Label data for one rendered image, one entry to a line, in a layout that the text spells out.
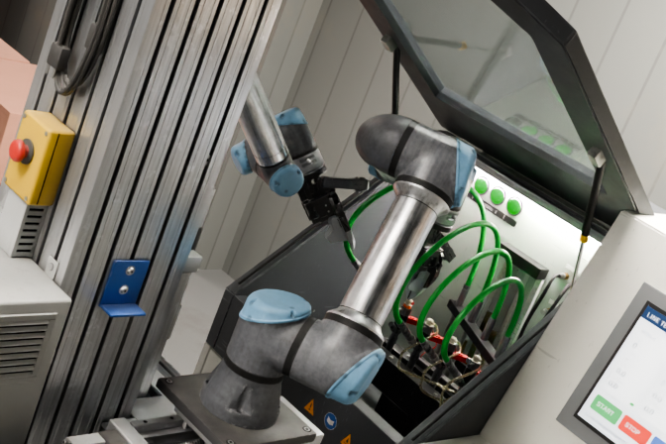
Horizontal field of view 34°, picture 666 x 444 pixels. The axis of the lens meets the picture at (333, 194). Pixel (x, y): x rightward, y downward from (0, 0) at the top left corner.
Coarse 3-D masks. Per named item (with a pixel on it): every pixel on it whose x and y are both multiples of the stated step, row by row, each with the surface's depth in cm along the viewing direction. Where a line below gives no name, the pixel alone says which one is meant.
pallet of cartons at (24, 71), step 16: (0, 48) 449; (0, 64) 426; (16, 64) 435; (32, 64) 443; (0, 80) 407; (16, 80) 415; (32, 80) 422; (0, 96) 389; (16, 96) 396; (0, 112) 382; (16, 112) 380; (0, 128) 381; (16, 128) 381; (0, 144) 381; (0, 160) 383; (0, 176) 386
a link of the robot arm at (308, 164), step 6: (318, 150) 254; (306, 156) 252; (312, 156) 252; (318, 156) 253; (294, 162) 253; (300, 162) 252; (306, 162) 251; (312, 162) 252; (318, 162) 253; (300, 168) 252; (306, 168) 252; (312, 168) 252; (318, 168) 253
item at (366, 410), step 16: (240, 304) 267; (224, 336) 270; (224, 352) 270; (288, 384) 253; (288, 400) 252; (304, 400) 249; (320, 400) 245; (320, 416) 245; (352, 416) 238; (368, 416) 235; (336, 432) 241; (352, 432) 237; (368, 432) 234; (384, 432) 231
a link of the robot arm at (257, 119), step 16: (256, 80) 225; (256, 96) 226; (256, 112) 227; (272, 112) 231; (256, 128) 230; (272, 128) 231; (256, 144) 232; (272, 144) 233; (256, 160) 238; (272, 160) 235; (288, 160) 238; (272, 176) 237; (288, 176) 236; (288, 192) 238
